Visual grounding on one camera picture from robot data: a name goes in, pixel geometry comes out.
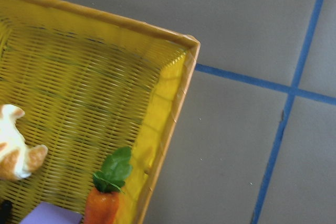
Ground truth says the yellow plastic basket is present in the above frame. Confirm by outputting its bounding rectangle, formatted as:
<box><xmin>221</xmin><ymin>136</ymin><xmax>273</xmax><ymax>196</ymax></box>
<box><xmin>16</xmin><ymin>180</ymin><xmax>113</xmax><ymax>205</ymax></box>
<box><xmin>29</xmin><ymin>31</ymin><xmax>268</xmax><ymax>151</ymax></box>
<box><xmin>1</xmin><ymin>0</ymin><xmax>200</xmax><ymax>223</ymax></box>

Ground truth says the toy carrot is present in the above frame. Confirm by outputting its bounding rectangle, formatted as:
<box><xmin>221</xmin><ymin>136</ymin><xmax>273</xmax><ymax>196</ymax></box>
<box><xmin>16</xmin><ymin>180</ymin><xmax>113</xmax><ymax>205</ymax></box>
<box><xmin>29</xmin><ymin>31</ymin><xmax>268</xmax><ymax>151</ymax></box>
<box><xmin>83</xmin><ymin>146</ymin><xmax>133</xmax><ymax>223</ymax></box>

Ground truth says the toy croissant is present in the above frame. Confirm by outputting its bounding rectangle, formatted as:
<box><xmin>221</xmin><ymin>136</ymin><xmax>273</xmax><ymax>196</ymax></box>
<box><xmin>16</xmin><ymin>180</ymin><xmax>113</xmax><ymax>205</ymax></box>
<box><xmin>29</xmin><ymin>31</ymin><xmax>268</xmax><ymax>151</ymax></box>
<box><xmin>1</xmin><ymin>104</ymin><xmax>48</xmax><ymax>181</ymax></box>

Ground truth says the purple foam block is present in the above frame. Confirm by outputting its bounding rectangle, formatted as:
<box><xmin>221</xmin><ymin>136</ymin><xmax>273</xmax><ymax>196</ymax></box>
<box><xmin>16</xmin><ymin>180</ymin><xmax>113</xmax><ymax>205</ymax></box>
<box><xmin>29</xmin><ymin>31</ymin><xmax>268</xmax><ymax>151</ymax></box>
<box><xmin>20</xmin><ymin>202</ymin><xmax>82</xmax><ymax>224</ymax></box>

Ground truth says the panda toy figure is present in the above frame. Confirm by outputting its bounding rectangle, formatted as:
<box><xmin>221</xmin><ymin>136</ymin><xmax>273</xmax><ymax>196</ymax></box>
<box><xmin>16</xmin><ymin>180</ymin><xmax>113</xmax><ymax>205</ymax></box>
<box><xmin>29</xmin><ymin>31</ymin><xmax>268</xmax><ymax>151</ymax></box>
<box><xmin>0</xmin><ymin>200</ymin><xmax>13</xmax><ymax>224</ymax></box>

